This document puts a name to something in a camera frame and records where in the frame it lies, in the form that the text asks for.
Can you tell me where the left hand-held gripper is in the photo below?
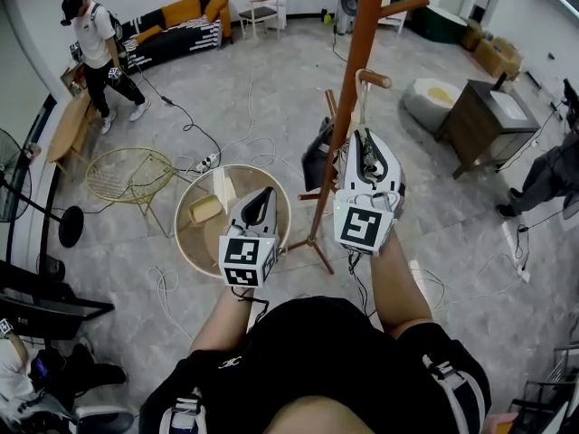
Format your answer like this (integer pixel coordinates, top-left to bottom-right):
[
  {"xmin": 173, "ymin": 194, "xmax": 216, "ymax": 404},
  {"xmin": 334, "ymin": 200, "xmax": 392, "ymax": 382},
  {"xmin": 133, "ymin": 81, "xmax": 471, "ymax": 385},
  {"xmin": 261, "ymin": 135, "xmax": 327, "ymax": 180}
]
[{"xmin": 218, "ymin": 186, "xmax": 280, "ymax": 289}]

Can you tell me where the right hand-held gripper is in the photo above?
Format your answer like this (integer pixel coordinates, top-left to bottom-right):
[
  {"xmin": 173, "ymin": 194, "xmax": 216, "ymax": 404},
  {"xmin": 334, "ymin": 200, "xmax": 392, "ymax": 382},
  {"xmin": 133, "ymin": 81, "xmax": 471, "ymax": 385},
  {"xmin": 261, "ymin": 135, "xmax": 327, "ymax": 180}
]
[{"xmin": 333, "ymin": 127, "xmax": 406, "ymax": 258}]

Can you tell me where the brown wooden coat rack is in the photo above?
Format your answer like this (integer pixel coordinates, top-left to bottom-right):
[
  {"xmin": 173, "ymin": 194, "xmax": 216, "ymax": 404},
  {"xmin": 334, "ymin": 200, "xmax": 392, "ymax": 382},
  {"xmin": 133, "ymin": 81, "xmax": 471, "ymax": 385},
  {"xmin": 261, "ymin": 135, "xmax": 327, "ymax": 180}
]
[{"xmin": 286, "ymin": 0, "xmax": 431, "ymax": 276}]

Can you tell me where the person's left forearm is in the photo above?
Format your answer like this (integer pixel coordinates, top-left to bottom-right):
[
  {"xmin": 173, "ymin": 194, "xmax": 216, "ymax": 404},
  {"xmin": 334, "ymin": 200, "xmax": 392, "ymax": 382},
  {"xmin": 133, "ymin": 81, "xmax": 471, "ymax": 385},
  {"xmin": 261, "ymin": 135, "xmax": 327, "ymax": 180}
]
[{"xmin": 188, "ymin": 285, "xmax": 260, "ymax": 357}]

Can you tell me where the person's right forearm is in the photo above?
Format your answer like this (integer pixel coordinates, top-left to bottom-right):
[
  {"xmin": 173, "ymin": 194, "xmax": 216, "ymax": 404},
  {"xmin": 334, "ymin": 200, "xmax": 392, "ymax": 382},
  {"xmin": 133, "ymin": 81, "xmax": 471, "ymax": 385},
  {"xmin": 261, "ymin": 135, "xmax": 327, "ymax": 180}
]
[{"xmin": 369, "ymin": 231, "xmax": 436, "ymax": 339}]

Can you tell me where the yellow tray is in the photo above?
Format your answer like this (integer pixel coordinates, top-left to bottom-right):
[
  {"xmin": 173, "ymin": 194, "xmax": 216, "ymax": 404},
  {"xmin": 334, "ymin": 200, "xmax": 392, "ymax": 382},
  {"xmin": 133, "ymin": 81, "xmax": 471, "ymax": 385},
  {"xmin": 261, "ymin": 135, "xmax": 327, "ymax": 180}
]
[{"xmin": 187, "ymin": 193, "xmax": 224, "ymax": 225}]

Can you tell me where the black hanging bag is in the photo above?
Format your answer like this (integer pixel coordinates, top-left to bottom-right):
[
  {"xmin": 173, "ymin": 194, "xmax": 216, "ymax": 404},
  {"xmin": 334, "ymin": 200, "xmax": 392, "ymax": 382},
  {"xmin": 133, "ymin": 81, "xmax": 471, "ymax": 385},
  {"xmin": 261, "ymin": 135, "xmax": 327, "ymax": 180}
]
[{"xmin": 300, "ymin": 116, "xmax": 339, "ymax": 193}]

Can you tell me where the round beige tub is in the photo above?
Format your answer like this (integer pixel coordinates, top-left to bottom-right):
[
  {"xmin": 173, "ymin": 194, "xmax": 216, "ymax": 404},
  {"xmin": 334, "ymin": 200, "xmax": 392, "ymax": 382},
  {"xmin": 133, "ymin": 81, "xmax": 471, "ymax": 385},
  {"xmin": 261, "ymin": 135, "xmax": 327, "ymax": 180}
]
[{"xmin": 174, "ymin": 164, "xmax": 293, "ymax": 280}]

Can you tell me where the white power strip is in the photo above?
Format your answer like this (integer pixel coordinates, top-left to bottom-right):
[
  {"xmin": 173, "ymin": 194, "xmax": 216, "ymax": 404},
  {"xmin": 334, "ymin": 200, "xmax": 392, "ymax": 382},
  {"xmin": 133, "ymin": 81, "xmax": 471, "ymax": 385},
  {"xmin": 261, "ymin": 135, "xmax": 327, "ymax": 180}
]
[
  {"xmin": 195, "ymin": 152, "xmax": 219, "ymax": 174},
  {"xmin": 501, "ymin": 221, "xmax": 532, "ymax": 285}
]

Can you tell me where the grey pouffe with yellow patch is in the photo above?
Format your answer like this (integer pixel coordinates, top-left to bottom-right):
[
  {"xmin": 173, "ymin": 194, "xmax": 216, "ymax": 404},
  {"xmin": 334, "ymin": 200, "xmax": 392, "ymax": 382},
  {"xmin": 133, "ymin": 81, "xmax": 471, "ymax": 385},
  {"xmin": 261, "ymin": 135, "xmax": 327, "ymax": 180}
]
[{"xmin": 401, "ymin": 77, "xmax": 463, "ymax": 136}]

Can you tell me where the dark wooden cabinet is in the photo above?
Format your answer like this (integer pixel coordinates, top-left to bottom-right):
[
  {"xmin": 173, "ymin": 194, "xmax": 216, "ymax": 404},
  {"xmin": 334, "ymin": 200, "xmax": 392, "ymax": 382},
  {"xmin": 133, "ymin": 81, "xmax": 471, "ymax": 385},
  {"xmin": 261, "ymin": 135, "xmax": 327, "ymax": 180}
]
[{"xmin": 435, "ymin": 79, "xmax": 542, "ymax": 181}]

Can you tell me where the person's black t-shirt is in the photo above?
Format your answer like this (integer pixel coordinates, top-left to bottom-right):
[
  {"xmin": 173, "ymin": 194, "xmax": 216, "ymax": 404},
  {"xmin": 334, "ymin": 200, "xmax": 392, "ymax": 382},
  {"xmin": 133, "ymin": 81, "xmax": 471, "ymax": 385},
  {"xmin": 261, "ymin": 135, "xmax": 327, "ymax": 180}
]
[{"xmin": 138, "ymin": 296, "xmax": 492, "ymax": 434}]

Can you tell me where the dark green bathtub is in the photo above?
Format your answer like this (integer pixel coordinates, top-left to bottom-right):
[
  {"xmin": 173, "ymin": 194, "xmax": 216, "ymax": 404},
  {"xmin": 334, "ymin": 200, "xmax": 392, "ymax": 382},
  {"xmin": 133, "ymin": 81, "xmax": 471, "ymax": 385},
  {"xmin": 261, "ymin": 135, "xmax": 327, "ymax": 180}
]
[{"xmin": 413, "ymin": 5, "xmax": 470, "ymax": 45}]

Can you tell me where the small cardboard box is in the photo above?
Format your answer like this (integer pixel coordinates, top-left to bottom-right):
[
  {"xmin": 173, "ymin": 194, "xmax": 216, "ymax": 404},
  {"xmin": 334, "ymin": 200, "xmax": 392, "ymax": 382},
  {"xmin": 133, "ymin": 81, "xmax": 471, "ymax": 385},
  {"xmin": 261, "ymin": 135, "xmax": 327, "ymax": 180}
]
[{"xmin": 460, "ymin": 17, "xmax": 486, "ymax": 53}]

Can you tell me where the large cardboard box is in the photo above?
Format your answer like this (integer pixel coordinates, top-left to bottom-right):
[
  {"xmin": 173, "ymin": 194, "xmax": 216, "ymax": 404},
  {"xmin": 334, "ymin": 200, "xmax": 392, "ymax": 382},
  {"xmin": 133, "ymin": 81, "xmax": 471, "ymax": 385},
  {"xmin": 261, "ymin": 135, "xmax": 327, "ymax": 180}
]
[{"xmin": 471, "ymin": 36, "xmax": 524, "ymax": 81}]

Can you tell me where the black round speaker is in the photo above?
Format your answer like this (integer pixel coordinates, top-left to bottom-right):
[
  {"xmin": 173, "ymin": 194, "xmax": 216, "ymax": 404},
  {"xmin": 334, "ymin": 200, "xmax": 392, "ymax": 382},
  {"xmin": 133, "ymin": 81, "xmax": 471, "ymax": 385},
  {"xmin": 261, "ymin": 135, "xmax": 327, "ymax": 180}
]
[{"xmin": 336, "ymin": 0, "xmax": 364, "ymax": 36}]

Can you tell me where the black standing fan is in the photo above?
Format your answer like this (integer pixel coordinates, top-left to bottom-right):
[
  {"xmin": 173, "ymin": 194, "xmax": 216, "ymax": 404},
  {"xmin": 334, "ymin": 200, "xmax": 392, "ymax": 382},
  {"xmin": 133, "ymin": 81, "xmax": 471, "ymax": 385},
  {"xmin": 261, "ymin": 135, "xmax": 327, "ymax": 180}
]
[{"xmin": 0, "ymin": 127, "xmax": 85, "ymax": 250}]

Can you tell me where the white chair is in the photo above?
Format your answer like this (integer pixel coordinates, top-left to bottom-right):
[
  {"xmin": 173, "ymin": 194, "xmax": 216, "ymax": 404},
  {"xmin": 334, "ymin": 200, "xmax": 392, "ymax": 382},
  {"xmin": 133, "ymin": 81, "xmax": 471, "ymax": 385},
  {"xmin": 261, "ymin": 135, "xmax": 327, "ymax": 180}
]
[{"xmin": 237, "ymin": 0, "xmax": 282, "ymax": 41}]

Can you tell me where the black striped sofa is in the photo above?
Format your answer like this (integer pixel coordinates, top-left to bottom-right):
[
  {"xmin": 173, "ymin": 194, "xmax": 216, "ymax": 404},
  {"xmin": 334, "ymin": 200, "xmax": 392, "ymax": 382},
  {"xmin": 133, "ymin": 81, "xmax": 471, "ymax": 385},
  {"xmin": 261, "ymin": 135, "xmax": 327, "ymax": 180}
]
[{"xmin": 118, "ymin": 0, "xmax": 234, "ymax": 72}]

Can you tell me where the oval wooden table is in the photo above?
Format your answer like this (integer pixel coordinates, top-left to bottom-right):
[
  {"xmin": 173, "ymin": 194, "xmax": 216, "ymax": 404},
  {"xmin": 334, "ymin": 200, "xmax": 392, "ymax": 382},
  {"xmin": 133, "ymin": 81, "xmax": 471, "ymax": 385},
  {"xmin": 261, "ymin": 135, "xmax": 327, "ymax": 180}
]
[{"xmin": 45, "ymin": 90, "xmax": 99, "ymax": 167}]

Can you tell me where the orange cushion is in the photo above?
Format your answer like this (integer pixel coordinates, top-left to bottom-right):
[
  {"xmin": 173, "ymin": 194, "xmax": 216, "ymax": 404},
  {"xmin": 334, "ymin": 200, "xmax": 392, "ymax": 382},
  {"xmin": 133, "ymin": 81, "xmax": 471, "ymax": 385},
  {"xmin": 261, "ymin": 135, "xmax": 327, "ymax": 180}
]
[
  {"xmin": 161, "ymin": 0, "xmax": 203, "ymax": 29},
  {"xmin": 204, "ymin": 0, "xmax": 230, "ymax": 24}
]

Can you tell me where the person's chin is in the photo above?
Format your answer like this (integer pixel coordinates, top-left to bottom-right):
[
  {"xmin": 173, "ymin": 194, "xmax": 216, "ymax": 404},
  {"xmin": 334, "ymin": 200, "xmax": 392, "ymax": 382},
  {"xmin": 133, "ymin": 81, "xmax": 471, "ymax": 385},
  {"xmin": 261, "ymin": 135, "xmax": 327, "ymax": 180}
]
[{"xmin": 261, "ymin": 395, "xmax": 377, "ymax": 434}]

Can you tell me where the black flat panel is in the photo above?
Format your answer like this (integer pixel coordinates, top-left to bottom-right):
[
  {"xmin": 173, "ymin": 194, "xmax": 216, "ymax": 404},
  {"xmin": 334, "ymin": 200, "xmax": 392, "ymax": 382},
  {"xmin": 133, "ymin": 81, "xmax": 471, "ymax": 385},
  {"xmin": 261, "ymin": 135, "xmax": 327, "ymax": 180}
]
[{"xmin": 0, "ymin": 259, "xmax": 115, "ymax": 341}]

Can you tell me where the pink cushion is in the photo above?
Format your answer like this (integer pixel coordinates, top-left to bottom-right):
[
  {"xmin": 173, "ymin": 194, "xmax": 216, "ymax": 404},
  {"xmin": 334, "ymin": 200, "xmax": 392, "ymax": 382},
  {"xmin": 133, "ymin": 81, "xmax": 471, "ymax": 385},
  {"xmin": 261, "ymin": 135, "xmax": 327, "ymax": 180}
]
[{"xmin": 485, "ymin": 412, "xmax": 519, "ymax": 434}]

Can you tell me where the black floor cable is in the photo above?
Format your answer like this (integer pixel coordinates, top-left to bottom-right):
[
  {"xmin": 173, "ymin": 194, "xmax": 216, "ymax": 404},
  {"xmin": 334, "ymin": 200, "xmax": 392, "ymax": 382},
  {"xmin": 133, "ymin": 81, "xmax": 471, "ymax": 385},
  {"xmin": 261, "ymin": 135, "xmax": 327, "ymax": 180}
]
[{"xmin": 134, "ymin": 60, "xmax": 223, "ymax": 158}]

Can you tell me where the white coiled floor cable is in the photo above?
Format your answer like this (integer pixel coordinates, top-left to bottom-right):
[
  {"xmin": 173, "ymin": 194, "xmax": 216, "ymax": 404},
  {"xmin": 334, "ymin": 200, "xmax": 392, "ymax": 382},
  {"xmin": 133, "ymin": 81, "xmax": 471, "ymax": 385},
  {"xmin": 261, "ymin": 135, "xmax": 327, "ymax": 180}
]
[{"xmin": 147, "ymin": 266, "xmax": 196, "ymax": 344}]

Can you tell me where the yellow wire table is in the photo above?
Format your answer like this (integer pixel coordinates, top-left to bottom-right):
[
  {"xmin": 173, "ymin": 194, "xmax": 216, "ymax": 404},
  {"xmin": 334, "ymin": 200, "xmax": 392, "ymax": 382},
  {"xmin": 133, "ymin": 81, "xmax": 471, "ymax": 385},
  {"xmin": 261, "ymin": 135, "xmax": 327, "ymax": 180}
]
[{"xmin": 85, "ymin": 146, "xmax": 183, "ymax": 240}]

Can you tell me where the person's white harness strap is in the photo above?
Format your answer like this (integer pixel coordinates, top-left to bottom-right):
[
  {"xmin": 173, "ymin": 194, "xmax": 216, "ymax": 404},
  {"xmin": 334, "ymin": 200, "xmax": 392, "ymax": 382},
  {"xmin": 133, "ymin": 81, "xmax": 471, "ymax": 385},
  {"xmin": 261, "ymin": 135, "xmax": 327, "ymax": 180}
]
[
  {"xmin": 158, "ymin": 387, "xmax": 207, "ymax": 434},
  {"xmin": 421, "ymin": 354, "xmax": 488, "ymax": 434}
]

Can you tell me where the black wire rack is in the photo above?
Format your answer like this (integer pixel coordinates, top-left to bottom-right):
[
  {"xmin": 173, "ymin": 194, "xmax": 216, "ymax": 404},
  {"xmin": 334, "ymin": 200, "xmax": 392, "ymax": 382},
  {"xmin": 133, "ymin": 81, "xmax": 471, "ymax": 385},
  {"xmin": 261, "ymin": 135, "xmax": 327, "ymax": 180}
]
[{"xmin": 509, "ymin": 341, "xmax": 579, "ymax": 434}]

